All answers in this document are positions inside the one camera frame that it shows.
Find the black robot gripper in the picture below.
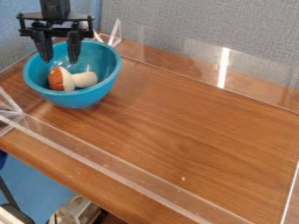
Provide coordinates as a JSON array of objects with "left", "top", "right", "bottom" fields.
[{"left": 16, "top": 0, "right": 95, "bottom": 64}]

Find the brown and white toy mushroom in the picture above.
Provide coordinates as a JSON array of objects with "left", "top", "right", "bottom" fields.
[{"left": 48, "top": 66, "right": 99, "bottom": 91}]

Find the blue bowl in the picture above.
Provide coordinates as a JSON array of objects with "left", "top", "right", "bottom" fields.
[{"left": 23, "top": 40, "right": 122, "bottom": 109}]

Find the clear acrylic barrier front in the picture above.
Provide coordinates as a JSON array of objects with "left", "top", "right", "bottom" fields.
[{"left": 0, "top": 88, "right": 254, "bottom": 224}]

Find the clear acrylic barrier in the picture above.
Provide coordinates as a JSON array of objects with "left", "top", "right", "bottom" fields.
[
  {"left": 118, "top": 20, "right": 299, "bottom": 114},
  {"left": 0, "top": 88, "right": 254, "bottom": 224}
]

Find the clear acrylic barrier back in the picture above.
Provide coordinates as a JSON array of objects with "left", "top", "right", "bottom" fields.
[{"left": 118, "top": 20, "right": 299, "bottom": 114}]

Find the white device under table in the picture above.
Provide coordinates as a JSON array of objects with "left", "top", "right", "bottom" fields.
[{"left": 47, "top": 195, "right": 103, "bottom": 224}]

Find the black and white chair part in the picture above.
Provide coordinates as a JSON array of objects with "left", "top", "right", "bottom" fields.
[{"left": 0, "top": 177, "right": 35, "bottom": 224}]

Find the clear acrylic corner bracket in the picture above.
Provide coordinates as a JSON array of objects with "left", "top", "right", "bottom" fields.
[{"left": 91, "top": 18, "right": 123, "bottom": 47}]

